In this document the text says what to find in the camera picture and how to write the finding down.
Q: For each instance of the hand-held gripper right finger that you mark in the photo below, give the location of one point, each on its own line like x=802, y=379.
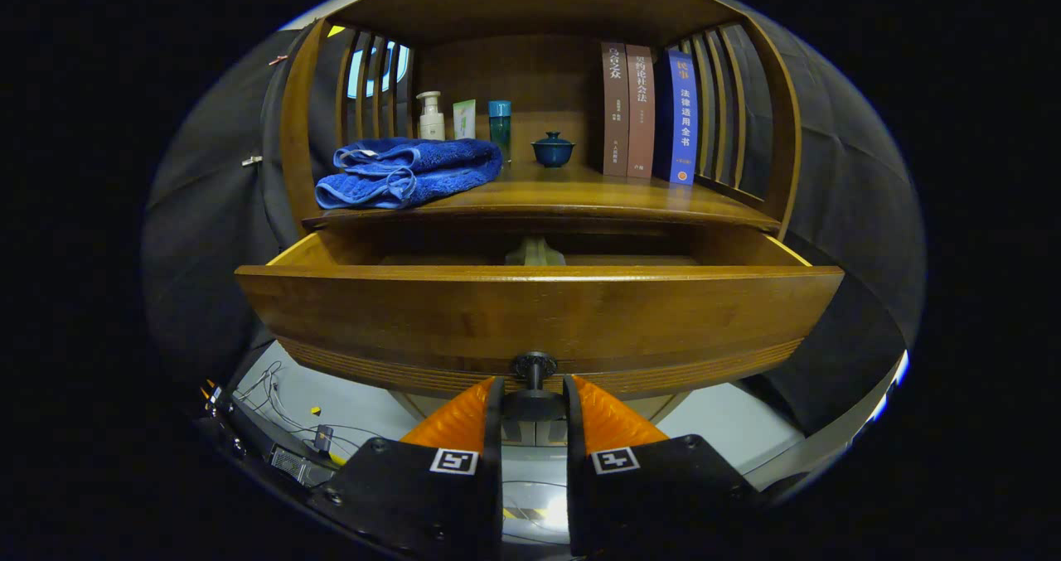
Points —
x=572, y=428

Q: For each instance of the white and green tube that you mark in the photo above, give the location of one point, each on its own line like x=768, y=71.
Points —
x=464, y=120

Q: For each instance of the wooden countertop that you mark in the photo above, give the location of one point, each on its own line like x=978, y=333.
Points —
x=580, y=192

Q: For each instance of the teal bottle with blue cap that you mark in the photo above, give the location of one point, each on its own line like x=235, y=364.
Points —
x=500, y=130

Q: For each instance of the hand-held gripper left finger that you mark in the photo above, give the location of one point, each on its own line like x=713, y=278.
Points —
x=495, y=428

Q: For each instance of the dark brown book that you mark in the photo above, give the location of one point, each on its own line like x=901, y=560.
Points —
x=615, y=113

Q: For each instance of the folded blue towel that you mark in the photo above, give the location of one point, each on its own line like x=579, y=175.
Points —
x=406, y=176

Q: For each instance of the white pump bottle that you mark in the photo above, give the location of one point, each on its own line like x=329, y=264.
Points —
x=431, y=122

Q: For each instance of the black floor equipment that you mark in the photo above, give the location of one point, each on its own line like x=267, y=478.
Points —
x=286, y=461

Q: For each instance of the dark blue lidded teacup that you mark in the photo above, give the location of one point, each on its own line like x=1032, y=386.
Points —
x=553, y=152

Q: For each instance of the wooden drawer with black knob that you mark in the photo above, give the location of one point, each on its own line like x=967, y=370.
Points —
x=539, y=321

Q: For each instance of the blue book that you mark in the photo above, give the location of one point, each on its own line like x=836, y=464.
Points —
x=684, y=122

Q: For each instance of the yellow and black floor tape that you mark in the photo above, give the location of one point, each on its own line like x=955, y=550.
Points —
x=530, y=513

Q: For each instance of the wooden cabinet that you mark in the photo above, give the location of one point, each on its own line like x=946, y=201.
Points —
x=530, y=72

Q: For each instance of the reddish brown book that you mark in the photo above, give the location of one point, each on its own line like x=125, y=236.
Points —
x=640, y=113

